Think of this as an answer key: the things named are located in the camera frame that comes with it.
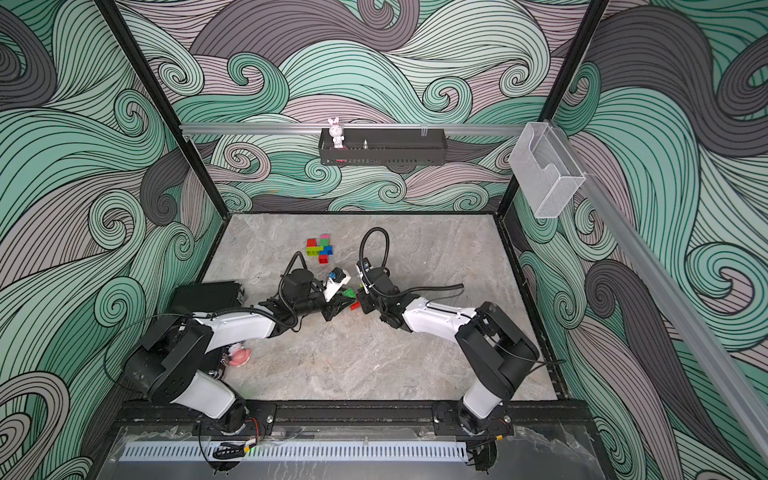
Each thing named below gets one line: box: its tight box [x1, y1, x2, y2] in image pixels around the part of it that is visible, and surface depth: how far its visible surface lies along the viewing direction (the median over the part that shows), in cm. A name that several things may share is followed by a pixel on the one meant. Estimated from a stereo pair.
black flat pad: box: [172, 281, 245, 313], surface depth 92 cm
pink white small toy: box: [228, 343, 252, 367], surface depth 83 cm
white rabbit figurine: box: [328, 116, 345, 149], surface depth 92 cm
